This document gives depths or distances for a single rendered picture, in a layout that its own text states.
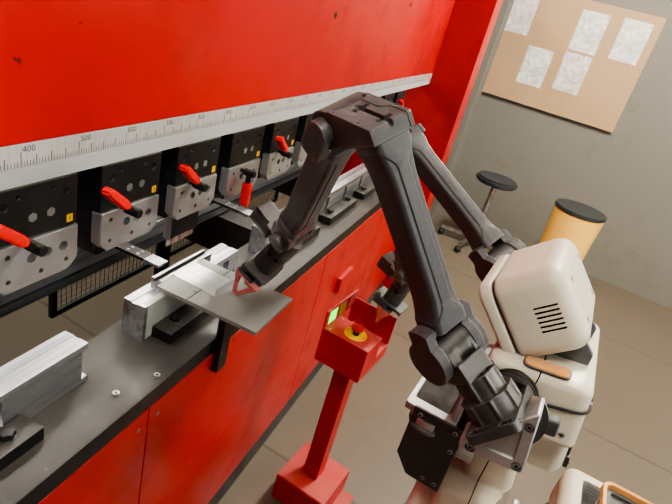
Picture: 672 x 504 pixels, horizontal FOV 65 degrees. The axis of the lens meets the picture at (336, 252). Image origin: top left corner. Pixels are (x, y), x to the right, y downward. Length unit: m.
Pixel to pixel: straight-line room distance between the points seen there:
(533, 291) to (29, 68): 0.79
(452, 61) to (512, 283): 2.35
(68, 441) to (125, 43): 0.69
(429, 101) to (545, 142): 2.00
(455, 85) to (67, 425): 2.61
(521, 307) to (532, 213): 4.22
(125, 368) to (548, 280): 0.86
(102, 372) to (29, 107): 0.60
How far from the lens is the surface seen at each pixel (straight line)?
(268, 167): 1.47
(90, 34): 0.88
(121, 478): 1.29
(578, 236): 4.48
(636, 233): 5.11
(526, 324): 0.93
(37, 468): 1.07
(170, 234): 1.25
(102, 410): 1.15
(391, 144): 0.70
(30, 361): 1.12
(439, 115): 3.18
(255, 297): 1.28
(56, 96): 0.86
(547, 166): 5.02
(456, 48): 3.15
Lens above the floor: 1.69
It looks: 26 degrees down
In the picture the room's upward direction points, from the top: 15 degrees clockwise
